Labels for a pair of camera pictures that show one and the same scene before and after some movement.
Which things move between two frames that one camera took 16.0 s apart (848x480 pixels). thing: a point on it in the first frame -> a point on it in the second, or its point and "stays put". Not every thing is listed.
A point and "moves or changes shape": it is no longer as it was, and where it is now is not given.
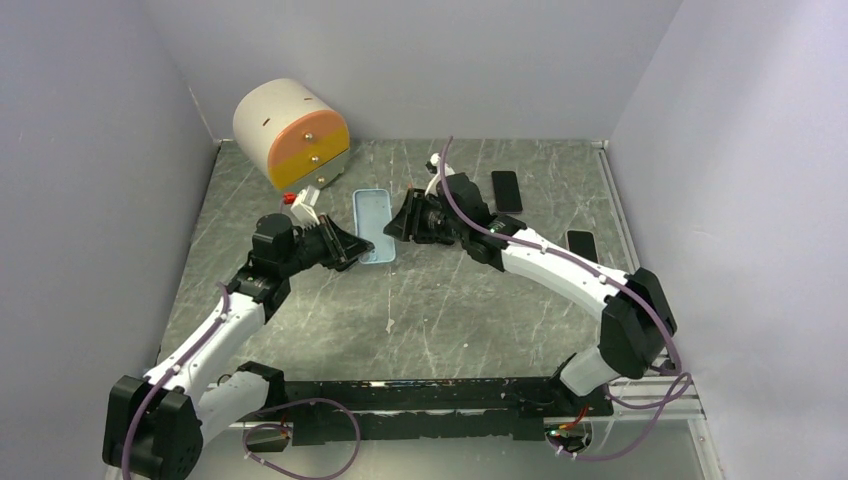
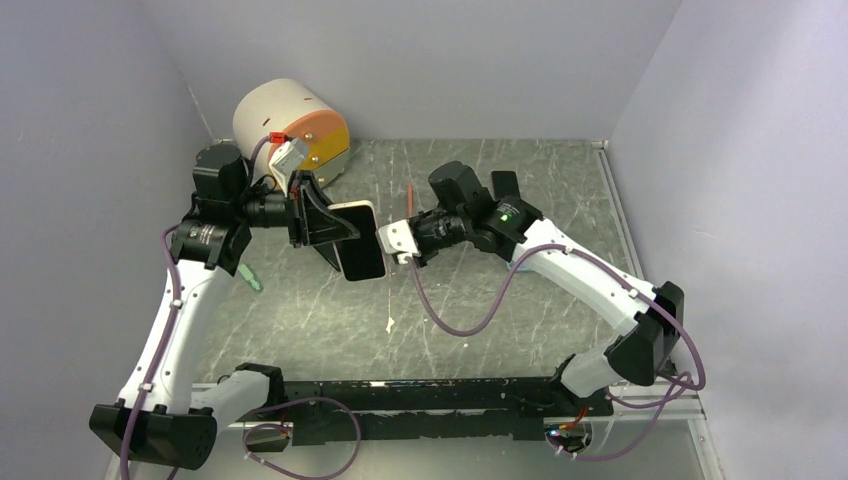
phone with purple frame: (506, 192) stays put
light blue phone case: (371, 212) moves or changes shape
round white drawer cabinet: (288, 131) stays put
